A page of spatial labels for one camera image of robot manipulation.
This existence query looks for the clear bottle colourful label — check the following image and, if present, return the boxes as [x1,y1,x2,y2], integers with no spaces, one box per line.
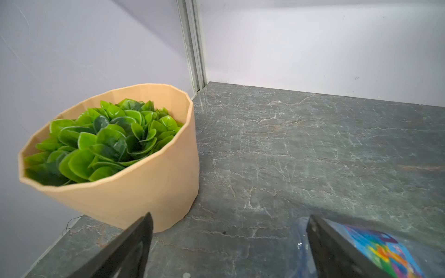
[285,217,445,278]

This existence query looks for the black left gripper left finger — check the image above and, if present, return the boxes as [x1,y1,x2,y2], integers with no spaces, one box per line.
[70,213,154,278]

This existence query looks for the green artificial plant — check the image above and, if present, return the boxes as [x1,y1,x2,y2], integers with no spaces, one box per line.
[24,98,183,186]

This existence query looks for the beige plant pot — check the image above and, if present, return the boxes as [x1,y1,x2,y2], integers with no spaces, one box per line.
[18,83,199,232]

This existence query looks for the aluminium frame corner post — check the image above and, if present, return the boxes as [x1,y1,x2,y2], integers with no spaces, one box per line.
[176,0,208,98]

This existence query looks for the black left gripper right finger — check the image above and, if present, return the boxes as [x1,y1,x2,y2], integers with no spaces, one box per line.
[306,215,390,278]

